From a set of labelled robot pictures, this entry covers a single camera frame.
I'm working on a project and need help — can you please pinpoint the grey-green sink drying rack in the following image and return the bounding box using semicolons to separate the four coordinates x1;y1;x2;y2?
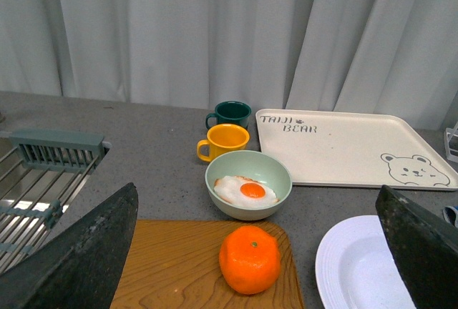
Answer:
1;129;109;271

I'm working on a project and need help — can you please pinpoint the light green bowl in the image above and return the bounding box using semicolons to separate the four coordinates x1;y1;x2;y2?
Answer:
205;150;293;221

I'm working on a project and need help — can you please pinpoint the toy fried egg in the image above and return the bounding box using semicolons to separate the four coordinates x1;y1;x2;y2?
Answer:
213;176;279;209

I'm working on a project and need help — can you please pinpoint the white round plate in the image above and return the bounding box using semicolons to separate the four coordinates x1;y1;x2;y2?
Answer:
315;215;415;308

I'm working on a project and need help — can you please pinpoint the dark green mug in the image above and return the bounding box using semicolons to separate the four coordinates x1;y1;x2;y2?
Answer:
205;101;252;129

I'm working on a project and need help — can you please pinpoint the yellow mug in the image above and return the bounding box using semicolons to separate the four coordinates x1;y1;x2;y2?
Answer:
196;124;250;162

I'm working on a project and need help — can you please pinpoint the white curtain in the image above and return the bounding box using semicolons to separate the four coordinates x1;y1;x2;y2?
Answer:
1;0;457;129

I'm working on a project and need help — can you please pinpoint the orange mandarin fruit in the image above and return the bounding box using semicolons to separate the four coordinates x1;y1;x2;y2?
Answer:
218;225;281;295

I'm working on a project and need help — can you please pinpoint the cream bear serving tray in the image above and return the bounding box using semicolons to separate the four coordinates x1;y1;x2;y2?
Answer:
255;109;457;191

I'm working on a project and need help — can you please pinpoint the wooden cutting board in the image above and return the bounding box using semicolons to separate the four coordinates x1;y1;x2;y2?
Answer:
111;220;305;308

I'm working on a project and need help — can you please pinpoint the clear acrylic cup rack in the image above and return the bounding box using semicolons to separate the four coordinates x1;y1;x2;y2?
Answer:
444;122;458;163

